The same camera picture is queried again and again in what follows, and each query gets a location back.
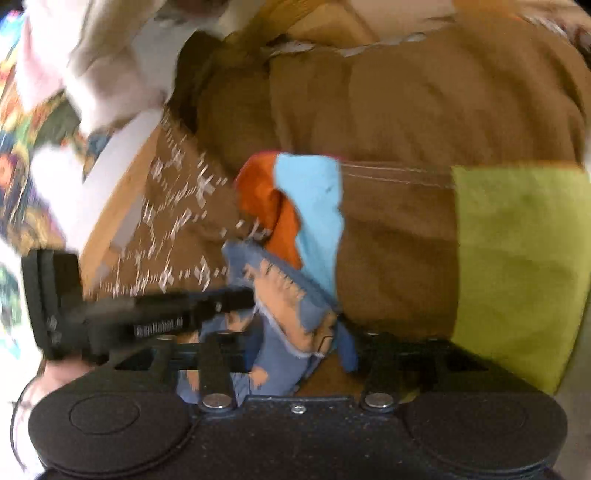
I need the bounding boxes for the jellyfish wall poster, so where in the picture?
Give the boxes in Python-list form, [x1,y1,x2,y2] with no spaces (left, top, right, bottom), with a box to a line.
[0,11,27,88]

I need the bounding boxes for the swirly sea wall poster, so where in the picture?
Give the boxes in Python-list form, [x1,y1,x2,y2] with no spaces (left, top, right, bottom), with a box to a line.
[0,143,70,252]

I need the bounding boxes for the whale and ship wall poster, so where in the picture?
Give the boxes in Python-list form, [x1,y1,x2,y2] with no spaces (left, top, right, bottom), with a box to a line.
[0,88,93,181]

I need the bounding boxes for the blond child wall poster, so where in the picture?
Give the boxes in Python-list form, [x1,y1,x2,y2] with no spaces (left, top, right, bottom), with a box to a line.
[0,261,24,361]

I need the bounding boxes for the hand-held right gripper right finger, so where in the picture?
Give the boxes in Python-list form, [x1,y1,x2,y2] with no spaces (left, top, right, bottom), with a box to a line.
[342,330,490,411]

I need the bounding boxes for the brown colour block quilt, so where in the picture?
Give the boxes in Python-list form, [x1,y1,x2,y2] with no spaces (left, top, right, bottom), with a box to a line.
[194,14,591,398]

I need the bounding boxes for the blue pants with orange print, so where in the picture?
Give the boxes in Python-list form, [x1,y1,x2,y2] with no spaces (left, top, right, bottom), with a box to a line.
[178,240,360,403]

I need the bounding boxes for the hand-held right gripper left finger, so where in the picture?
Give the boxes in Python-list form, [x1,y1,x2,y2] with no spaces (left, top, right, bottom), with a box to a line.
[108,330,264,412]

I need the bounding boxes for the brown printed blanket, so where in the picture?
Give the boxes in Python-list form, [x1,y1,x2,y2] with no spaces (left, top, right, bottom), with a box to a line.
[83,111,259,302]

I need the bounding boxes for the white hanging garment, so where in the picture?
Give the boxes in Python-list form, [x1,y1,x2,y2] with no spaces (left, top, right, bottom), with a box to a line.
[60,0,227,134]

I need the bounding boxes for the pink hanging cloth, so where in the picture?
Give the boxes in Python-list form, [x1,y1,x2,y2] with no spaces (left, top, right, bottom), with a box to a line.
[16,11,70,112]

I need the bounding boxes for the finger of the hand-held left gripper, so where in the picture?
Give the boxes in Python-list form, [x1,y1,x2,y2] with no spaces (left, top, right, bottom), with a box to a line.
[134,287,256,320]

